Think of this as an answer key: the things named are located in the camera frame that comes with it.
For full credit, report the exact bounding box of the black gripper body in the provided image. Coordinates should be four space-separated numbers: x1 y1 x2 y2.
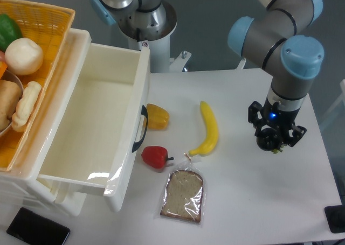
261 98 299 145

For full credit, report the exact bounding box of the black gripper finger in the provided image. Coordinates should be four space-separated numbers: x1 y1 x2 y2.
248 101 263 136
286 125 307 147

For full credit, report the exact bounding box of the dark purple mangosteen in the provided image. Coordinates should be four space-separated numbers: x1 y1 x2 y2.
256 128 281 151

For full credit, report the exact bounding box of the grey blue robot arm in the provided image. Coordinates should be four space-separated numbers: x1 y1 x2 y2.
227 0 325 151

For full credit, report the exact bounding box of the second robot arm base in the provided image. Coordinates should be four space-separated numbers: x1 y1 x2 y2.
89 0 191 73

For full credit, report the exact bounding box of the open upper white drawer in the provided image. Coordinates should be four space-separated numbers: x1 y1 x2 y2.
39 44 150 212

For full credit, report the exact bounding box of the white plastic drawer cabinet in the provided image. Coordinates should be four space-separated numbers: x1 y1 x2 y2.
1 29 91 216

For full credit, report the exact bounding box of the yellow banana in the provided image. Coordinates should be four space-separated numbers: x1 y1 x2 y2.
188 101 219 156

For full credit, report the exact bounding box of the black object at right edge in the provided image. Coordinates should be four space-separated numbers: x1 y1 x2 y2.
324 205 344 233

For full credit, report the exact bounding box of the yellow bell pepper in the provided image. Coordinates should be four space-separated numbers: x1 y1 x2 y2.
146 103 170 130

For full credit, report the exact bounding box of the red bell pepper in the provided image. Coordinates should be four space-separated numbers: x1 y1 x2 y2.
141 146 174 169

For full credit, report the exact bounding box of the bagged bread slice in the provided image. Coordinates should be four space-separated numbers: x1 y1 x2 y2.
157 154 206 225

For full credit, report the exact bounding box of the yellow wicker basket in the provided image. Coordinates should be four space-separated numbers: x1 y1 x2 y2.
1 0 75 172

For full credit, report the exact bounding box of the cream twisted bread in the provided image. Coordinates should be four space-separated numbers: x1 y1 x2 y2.
11 81 42 132

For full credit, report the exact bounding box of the white round bun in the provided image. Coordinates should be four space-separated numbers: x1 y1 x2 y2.
5 38 44 75

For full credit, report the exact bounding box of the brown potato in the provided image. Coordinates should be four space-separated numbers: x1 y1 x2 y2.
0 80 22 131

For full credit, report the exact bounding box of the black smartphone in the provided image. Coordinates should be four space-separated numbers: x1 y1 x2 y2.
6 207 71 245

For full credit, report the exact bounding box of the green bell pepper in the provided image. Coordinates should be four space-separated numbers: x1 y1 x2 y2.
0 13 23 52

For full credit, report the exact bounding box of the black drawer handle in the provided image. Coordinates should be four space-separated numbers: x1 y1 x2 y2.
132 105 149 153

